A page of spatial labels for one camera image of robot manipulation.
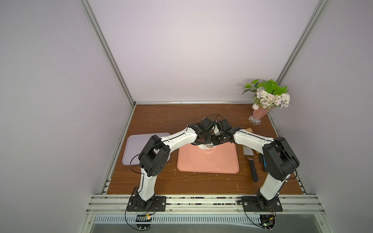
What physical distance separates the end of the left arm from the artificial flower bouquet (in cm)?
33

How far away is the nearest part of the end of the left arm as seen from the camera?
2.18ft

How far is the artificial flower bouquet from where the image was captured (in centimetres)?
85
